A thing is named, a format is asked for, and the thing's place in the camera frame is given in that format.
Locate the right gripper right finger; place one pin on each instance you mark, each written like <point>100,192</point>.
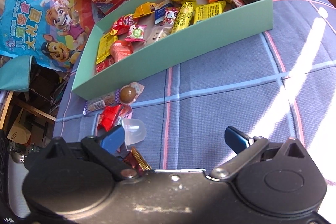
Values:
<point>260,159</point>

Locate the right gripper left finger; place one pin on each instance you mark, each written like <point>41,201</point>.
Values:
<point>97,149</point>

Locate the dark red patterned snack packet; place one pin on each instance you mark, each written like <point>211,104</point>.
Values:
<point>104,64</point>

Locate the yellow wafer packet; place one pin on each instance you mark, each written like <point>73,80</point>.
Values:
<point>104,47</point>

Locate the red spicy strip packet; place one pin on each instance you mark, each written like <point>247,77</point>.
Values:
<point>120,50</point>

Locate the pink green candy packet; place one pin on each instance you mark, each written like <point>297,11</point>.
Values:
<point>136,33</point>

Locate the red rainbow candy packet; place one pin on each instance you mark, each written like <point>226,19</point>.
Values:
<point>122,25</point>

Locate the orange candy packet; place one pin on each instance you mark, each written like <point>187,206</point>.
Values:
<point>144,9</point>

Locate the blue white cracker packet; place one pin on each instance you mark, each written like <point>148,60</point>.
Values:
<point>160,10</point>

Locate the yellow text snack packet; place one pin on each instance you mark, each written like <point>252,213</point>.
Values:
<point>207,11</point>

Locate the red double happiness candy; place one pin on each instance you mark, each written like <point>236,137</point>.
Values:
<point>109,116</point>

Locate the brown gold chocolate packet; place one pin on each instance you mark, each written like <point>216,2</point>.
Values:
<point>136,161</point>

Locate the white jelly cup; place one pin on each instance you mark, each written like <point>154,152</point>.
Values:
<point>134,129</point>

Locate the purple snack bar wrapper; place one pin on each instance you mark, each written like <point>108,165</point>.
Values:
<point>99,103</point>

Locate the chocolate ball lollipop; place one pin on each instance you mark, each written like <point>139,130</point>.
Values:
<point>130,93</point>

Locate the blue cartoon dog snack bag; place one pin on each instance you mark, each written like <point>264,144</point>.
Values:
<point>53,31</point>

